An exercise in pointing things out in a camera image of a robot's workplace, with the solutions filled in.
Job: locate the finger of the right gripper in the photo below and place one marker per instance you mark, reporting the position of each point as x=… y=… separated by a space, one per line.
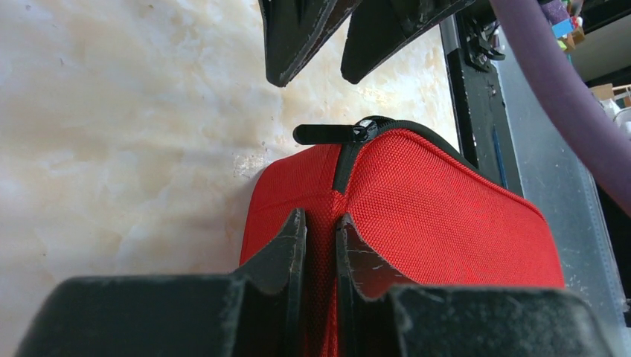
x=378 y=29

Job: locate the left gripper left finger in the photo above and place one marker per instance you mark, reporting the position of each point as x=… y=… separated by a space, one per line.
x=253 y=311

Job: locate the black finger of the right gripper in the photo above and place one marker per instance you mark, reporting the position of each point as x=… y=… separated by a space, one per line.
x=295 y=30

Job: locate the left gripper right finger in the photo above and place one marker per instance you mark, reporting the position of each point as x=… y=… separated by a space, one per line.
x=381 y=312

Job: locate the red black medicine kit bag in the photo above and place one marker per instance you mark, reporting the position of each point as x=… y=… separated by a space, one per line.
x=417 y=202

